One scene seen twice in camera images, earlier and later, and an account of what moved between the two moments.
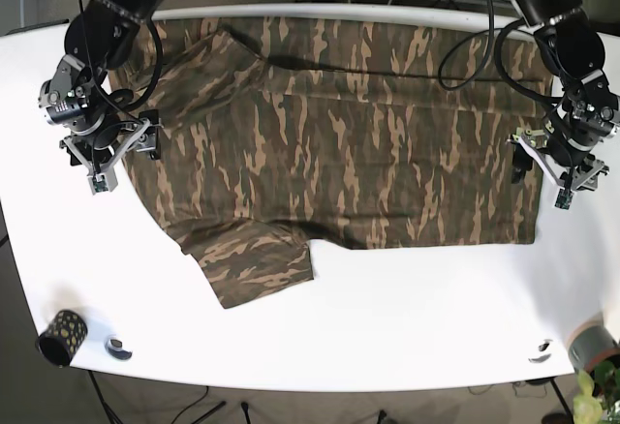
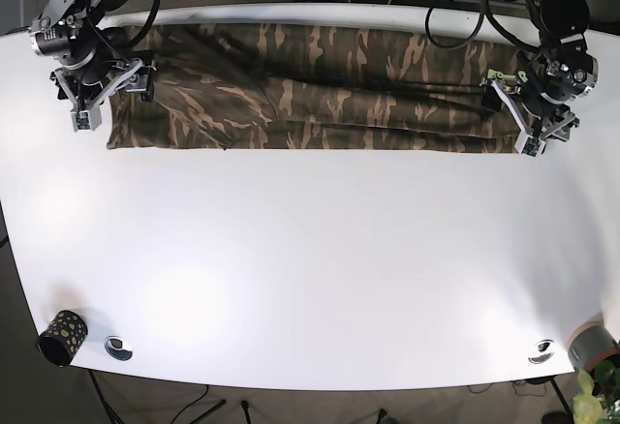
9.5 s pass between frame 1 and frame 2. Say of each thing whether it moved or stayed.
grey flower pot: stayed
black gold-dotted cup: stayed
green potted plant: stayed
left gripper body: moved
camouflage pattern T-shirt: moved
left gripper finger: moved
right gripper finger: moved
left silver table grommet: stayed
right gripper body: moved
